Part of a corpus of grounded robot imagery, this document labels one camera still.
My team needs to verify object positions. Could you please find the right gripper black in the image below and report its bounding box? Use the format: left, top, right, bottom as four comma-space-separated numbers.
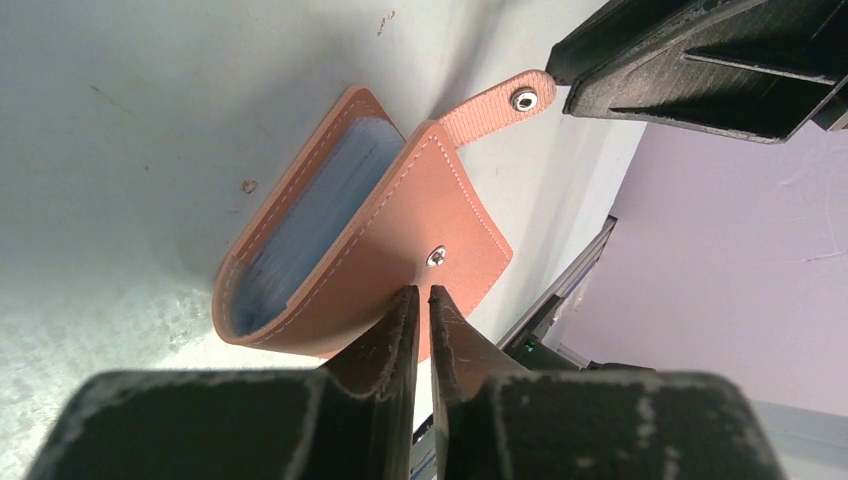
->
546, 0, 847, 144

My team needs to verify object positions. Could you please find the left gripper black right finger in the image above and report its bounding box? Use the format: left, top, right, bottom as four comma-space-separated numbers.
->
429, 285, 785, 479

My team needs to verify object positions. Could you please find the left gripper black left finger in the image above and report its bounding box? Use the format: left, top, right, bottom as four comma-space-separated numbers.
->
28, 286, 420, 479

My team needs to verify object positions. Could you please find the brown leather card holder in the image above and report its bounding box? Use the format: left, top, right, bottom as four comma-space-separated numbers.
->
211, 69, 556, 358

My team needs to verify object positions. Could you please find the aluminium frame front rail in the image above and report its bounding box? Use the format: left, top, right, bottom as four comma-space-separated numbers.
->
496, 215, 618, 352

